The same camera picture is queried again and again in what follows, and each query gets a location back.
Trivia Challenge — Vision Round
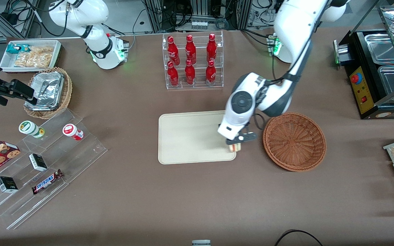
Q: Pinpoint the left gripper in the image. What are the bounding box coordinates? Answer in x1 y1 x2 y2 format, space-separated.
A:
217 114 258 147

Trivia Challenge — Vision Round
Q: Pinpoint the aluminium foil tray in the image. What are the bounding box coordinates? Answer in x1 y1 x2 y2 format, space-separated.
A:
25 71 65 111

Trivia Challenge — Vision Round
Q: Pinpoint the beige plastic serving tray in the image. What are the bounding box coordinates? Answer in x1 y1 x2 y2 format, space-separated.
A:
158 110 237 165

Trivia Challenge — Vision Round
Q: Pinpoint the round brown wicker basket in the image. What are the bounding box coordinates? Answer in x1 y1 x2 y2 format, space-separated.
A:
263 112 327 172

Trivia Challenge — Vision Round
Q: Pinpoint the light wicker basket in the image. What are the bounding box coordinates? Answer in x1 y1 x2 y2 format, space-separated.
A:
23 67 73 120

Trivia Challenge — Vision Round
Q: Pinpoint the white rectangular snack bin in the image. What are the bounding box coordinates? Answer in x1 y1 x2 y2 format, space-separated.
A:
0 40 62 73

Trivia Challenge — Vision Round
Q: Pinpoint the green capped small bottle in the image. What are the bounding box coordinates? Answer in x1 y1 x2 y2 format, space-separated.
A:
18 120 45 139

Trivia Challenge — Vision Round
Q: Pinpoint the teal snack packet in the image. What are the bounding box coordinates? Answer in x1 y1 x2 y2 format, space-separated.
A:
6 43 30 55

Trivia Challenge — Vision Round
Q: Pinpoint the clear bag of crackers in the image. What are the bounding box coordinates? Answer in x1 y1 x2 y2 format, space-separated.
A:
14 46 54 68

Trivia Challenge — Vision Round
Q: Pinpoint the red cola bottle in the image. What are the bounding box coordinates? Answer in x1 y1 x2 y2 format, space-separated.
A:
206 33 218 63
184 59 196 85
167 36 181 66
205 60 217 86
185 35 197 65
167 61 179 87

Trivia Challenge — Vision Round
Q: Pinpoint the red capped small bottle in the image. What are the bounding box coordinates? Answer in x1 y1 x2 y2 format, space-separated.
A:
62 123 84 141

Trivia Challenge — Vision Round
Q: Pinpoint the small black box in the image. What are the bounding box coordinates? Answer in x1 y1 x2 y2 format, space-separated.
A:
28 153 48 172
0 176 19 194

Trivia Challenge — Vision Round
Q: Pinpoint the clear acrylic bottle rack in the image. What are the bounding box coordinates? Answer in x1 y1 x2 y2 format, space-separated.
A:
162 30 224 90

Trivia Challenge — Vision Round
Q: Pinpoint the clear acrylic stepped shelf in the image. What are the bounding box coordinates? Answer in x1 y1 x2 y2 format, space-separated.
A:
0 108 108 230

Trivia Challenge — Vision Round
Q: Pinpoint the Snickers chocolate bar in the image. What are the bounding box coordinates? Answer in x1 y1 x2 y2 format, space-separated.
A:
31 169 64 195

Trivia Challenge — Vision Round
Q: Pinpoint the black hot food machine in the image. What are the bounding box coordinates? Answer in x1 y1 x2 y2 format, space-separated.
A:
333 29 394 120

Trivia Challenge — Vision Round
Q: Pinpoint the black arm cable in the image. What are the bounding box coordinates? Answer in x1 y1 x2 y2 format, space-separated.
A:
252 38 315 131

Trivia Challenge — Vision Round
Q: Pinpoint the black cable loop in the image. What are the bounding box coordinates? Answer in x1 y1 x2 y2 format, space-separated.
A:
274 229 324 246

